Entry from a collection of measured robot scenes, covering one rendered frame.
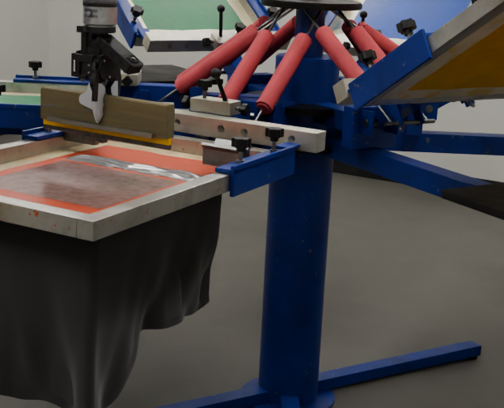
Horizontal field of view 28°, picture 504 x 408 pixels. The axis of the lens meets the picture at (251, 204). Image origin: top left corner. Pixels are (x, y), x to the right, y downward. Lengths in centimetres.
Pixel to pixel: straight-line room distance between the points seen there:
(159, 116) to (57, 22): 580
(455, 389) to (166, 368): 102
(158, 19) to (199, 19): 17
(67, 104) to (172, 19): 149
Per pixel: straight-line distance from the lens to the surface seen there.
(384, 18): 396
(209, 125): 263
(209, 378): 360
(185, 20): 382
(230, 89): 288
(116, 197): 215
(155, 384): 355
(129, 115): 226
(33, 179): 230
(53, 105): 239
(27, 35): 787
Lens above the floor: 149
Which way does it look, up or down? 15 degrees down
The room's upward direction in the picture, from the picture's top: 3 degrees clockwise
